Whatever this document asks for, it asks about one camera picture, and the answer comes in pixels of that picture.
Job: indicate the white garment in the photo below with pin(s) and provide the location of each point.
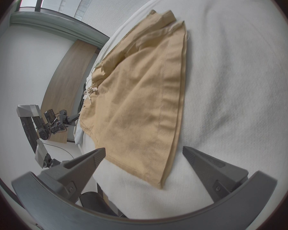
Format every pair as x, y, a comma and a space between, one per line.
88, 80

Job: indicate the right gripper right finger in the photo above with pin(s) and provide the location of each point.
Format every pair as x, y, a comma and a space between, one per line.
211, 174

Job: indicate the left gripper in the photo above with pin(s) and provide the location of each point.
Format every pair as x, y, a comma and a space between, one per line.
60, 126

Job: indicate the tan shorts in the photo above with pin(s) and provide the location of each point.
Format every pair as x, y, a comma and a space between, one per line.
139, 104

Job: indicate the black garment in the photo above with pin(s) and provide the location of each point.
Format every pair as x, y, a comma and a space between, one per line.
82, 97

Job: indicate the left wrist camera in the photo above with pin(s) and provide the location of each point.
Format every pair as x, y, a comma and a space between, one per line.
63, 112

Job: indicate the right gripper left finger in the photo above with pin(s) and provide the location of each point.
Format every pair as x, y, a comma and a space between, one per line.
79, 174

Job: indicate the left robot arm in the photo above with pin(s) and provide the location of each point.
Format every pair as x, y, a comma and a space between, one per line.
26, 110

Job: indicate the pale blue garment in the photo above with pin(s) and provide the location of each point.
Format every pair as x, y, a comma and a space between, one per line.
78, 135

